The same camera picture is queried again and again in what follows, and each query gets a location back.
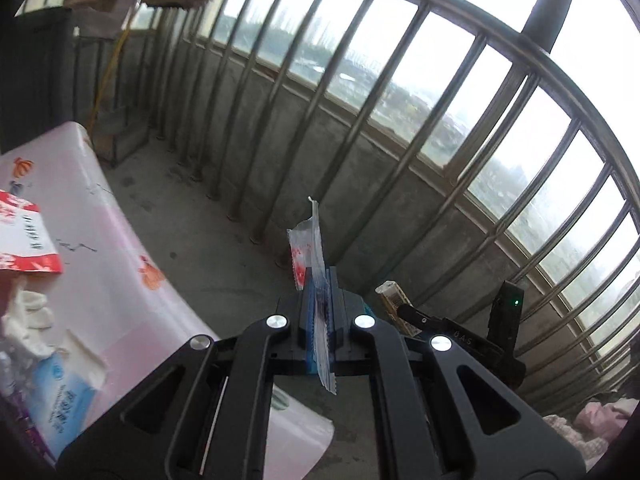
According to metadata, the clear red printed wrapper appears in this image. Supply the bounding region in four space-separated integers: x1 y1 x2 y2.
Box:
286 196 337 396

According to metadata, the brown snack wrapper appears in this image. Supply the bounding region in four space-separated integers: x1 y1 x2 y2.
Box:
375 281 421 337

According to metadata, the metal balcony railing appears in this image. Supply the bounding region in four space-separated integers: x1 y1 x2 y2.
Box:
14 0 640 411

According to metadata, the pink patterned tablecloth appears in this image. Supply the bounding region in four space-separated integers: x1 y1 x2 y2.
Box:
0 120 335 480

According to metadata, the blue white medicine box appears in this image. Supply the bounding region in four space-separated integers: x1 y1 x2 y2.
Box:
26 330 107 462

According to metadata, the metal dustpan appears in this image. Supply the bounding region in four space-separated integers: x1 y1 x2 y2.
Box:
92 106 150 167

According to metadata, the white crumpled tissue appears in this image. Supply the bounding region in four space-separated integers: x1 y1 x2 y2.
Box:
1 276 55 361

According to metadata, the purple snack bag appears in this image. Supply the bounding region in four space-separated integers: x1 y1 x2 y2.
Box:
10 392 49 458

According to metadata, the crushed Pepsi plastic bottle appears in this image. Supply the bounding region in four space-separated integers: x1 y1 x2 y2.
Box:
0 351 16 399

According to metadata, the red white snack bag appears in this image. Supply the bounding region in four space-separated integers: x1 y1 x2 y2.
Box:
0 191 63 274

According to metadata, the yellow broom handle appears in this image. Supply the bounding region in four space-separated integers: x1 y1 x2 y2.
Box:
87 28 130 138

